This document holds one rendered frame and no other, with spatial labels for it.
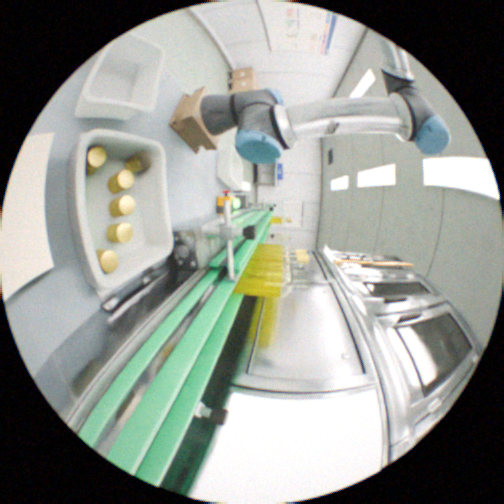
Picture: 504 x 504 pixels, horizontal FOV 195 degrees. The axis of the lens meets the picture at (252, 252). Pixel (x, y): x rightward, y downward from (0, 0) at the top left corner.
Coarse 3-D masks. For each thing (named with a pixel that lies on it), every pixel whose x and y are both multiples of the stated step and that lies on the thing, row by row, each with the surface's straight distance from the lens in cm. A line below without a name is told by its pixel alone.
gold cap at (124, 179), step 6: (120, 174) 29; (126, 174) 29; (132, 174) 30; (108, 180) 32; (114, 180) 30; (120, 180) 29; (126, 180) 29; (132, 180) 30; (108, 186) 32; (114, 186) 30; (120, 186) 29; (126, 186) 29; (114, 192) 32
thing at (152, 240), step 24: (96, 144) 28; (120, 144) 29; (144, 144) 30; (120, 168) 34; (96, 192) 31; (120, 192) 33; (144, 192) 34; (96, 216) 31; (144, 216) 35; (168, 216) 31; (96, 240) 30; (144, 240) 36; (168, 240) 32; (96, 264) 23; (120, 264) 29; (144, 264) 27
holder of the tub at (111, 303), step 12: (72, 156) 29; (72, 168) 27; (72, 180) 27; (72, 192) 26; (72, 204) 27; (72, 216) 27; (72, 228) 29; (84, 252) 25; (84, 264) 28; (84, 276) 32; (144, 276) 38; (156, 276) 36; (96, 288) 27; (108, 288) 34; (132, 288) 34; (144, 288) 33; (108, 300) 34; (120, 300) 32; (108, 312) 31
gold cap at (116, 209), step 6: (120, 198) 28; (126, 198) 29; (132, 198) 29; (114, 204) 29; (120, 204) 28; (126, 204) 29; (132, 204) 29; (108, 210) 31; (114, 210) 30; (120, 210) 28; (126, 210) 28; (132, 210) 29; (114, 216) 31; (120, 216) 31
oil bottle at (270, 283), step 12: (240, 276) 37; (252, 276) 37; (264, 276) 37; (276, 276) 37; (288, 276) 38; (240, 288) 38; (252, 288) 37; (264, 288) 37; (276, 288) 37; (288, 288) 37
